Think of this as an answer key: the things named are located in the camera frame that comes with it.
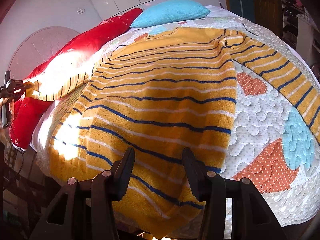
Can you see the person's left hand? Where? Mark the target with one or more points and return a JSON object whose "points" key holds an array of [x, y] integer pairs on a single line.
{"points": [[9, 102]]}

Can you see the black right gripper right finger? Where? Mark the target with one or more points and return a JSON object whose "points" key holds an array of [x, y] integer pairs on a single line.
{"points": [[252, 218]]}

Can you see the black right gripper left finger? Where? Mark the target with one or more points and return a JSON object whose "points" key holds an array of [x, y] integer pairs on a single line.
{"points": [[83, 209]]}

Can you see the cluttered shelf unit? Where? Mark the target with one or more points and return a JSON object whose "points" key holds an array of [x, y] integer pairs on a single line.
{"points": [[307, 45]]}

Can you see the red plush pillow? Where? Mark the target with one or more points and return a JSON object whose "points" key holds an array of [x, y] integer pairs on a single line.
{"points": [[28, 111]]}

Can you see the round white headboard panel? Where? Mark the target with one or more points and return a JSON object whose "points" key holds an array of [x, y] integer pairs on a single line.
{"points": [[38, 48]]}

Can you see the turquoise knit cushion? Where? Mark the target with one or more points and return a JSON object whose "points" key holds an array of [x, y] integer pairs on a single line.
{"points": [[170, 11]]}

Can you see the white wall socket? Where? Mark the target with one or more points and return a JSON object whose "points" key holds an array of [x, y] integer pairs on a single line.
{"points": [[80, 11]]}

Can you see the yellow striped knit sweater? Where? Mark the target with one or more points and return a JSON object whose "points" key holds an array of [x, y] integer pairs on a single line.
{"points": [[162, 109]]}

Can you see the dark wooden door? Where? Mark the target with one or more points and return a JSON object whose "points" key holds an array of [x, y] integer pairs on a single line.
{"points": [[267, 13]]}

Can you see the patchwork heart quilt bedspread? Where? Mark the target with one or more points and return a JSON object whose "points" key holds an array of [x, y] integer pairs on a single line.
{"points": [[265, 119]]}

